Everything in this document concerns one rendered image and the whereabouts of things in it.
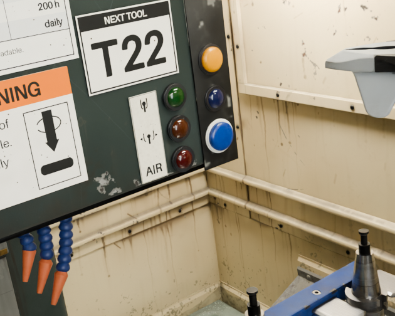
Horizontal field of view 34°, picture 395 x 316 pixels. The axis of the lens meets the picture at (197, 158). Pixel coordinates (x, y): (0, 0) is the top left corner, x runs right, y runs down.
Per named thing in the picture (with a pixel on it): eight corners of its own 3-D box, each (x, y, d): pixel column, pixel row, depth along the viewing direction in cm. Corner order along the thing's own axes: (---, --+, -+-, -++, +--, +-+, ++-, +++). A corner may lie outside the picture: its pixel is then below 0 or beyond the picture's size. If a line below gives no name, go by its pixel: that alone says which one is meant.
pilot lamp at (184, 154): (195, 167, 65) (192, 146, 64) (177, 173, 64) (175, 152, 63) (192, 165, 65) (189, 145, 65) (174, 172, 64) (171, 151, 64)
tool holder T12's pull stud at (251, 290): (256, 308, 85) (253, 284, 84) (263, 313, 84) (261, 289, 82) (245, 312, 84) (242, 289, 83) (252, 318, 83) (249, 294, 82)
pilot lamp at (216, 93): (226, 106, 66) (224, 85, 65) (210, 111, 65) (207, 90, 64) (222, 105, 66) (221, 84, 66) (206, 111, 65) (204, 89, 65)
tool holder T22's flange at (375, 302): (362, 290, 103) (362, 276, 102) (395, 303, 98) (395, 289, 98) (337, 307, 99) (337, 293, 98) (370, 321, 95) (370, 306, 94)
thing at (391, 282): (418, 288, 100) (418, 283, 100) (397, 301, 97) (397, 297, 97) (381, 273, 106) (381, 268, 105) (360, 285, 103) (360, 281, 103)
